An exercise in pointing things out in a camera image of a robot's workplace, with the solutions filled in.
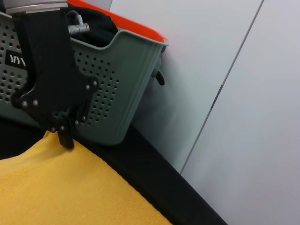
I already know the grey left gripper cable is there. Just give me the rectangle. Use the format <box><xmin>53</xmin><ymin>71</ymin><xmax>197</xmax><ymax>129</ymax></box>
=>
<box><xmin>66</xmin><ymin>10</ymin><xmax>84</xmax><ymax>25</ymax></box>

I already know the black tablecloth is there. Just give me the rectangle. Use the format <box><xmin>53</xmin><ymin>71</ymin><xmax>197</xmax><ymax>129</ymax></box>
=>
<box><xmin>0</xmin><ymin>116</ymin><xmax>228</xmax><ymax>225</ymax></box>

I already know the grey perforated storage box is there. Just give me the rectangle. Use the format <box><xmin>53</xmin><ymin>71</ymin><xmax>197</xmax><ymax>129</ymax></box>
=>
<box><xmin>0</xmin><ymin>11</ymin><xmax>170</xmax><ymax>146</ymax></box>

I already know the black curved hook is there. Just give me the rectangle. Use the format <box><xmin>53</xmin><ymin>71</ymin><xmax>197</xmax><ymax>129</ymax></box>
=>
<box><xmin>155</xmin><ymin>69</ymin><xmax>166</xmax><ymax>86</ymax></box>

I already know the silver left cable connector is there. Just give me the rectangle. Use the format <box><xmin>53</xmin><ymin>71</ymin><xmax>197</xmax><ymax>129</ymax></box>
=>
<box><xmin>67</xmin><ymin>22</ymin><xmax>91</xmax><ymax>36</ymax></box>

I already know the grey yellow towel black trim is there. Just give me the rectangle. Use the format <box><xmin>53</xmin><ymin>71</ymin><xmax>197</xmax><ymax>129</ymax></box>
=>
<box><xmin>0</xmin><ymin>130</ymin><xmax>174</xmax><ymax>225</ymax></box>

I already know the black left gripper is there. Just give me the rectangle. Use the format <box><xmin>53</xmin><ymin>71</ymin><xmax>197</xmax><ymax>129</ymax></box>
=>
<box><xmin>10</xmin><ymin>8</ymin><xmax>99</xmax><ymax>150</ymax></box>

